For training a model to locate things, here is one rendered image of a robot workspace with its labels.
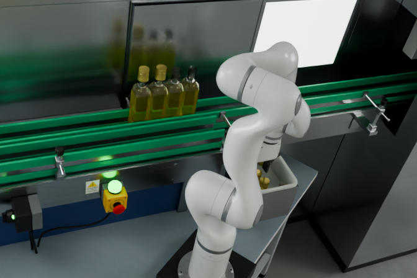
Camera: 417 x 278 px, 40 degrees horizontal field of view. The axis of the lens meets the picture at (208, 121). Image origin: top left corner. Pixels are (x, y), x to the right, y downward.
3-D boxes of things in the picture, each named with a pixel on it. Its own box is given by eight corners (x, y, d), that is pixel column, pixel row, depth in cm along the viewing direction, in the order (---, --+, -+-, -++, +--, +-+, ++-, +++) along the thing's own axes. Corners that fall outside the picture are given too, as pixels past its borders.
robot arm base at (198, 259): (244, 272, 195) (255, 237, 184) (213, 309, 182) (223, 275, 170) (198, 241, 202) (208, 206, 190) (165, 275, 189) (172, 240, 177)
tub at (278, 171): (266, 157, 224) (272, 141, 218) (294, 200, 209) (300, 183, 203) (226, 165, 217) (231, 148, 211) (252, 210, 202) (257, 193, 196)
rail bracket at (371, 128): (355, 124, 245) (373, 82, 230) (378, 151, 233) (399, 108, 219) (345, 125, 243) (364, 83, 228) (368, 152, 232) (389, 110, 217)
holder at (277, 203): (255, 163, 232) (264, 134, 222) (287, 215, 214) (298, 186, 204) (217, 170, 225) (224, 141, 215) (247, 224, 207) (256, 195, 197)
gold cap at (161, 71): (163, 74, 192) (164, 63, 189) (167, 80, 190) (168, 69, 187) (153, 75, 191) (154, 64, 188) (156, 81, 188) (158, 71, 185)
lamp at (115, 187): (119, 183, 191) (120, 177, 189) (123, 193, 188) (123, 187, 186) (106, 185, 190) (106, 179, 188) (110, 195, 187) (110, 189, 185)
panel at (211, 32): (331, 62, 242) (358, -11, 220) (334, 66, 240) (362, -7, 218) (123, 85, 206) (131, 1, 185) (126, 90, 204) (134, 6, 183)
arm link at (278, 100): (215, 196, 178) (262, 219, 174) (198, 218, 169) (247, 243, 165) (255, 56, 151) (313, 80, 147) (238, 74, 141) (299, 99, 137)
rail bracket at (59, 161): (65, 174, 183) (65, 144, 175) (70, 192, 178) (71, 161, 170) (52, 177, 182) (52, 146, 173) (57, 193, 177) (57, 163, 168)
